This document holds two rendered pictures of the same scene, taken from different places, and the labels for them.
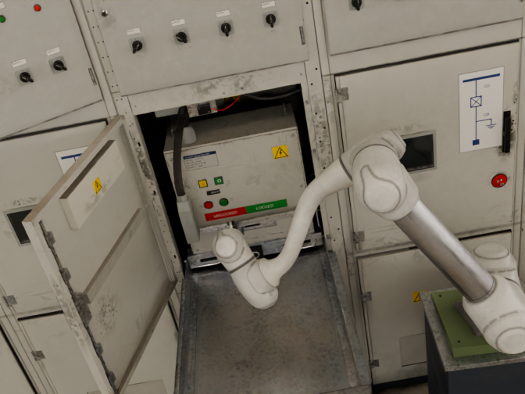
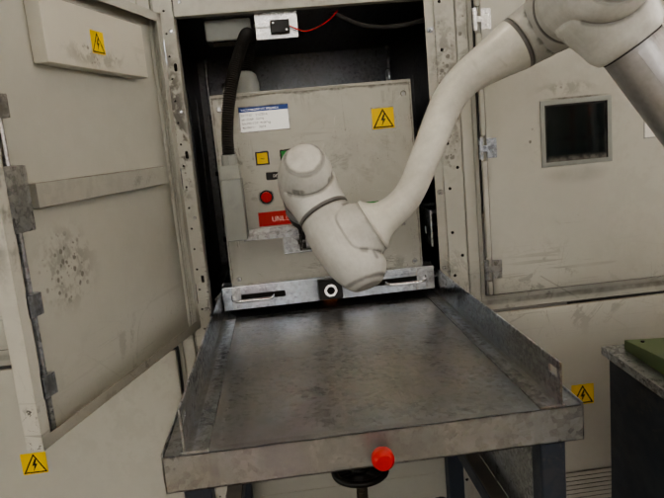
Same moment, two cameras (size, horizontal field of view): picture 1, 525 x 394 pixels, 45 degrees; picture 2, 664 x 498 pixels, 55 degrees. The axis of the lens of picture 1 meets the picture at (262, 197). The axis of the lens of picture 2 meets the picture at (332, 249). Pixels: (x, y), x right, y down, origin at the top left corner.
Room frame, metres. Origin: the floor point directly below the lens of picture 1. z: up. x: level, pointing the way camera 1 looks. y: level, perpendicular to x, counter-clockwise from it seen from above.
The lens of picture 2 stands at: (0.46, 0.25, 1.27)
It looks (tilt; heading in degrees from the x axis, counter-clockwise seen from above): 10 degrees down; 353
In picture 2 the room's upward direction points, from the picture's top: 5 degrees counter-clockwise
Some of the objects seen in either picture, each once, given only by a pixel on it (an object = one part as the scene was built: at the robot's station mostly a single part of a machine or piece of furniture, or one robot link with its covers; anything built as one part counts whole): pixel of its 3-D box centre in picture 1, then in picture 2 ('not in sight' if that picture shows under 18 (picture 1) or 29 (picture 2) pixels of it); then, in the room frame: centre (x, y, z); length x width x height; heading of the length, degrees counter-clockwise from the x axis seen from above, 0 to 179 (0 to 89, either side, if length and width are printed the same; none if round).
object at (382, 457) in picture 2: not in sight; (381, 456); (1.29, 0.11, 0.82); 0.04 x 0.03 x 0.03; 177
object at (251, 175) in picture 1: (242, 196); (320, 188); (2.03, 0.07, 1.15); 0.48 x 0.01 x 0.48; 87
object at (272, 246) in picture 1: (255, 247); (329, 286); (2.05, 0.07, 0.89); 0.54 x 0.05 x 0.06; 87
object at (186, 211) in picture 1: (188, 218); (234, 202); (1.97, 0.28, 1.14); 0.08 x 0.05 x 0.17; 177
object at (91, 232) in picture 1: (112, 256); (100, 190); (1.73, 0.53, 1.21); 0.63 x 0.07 x 0.74; 161
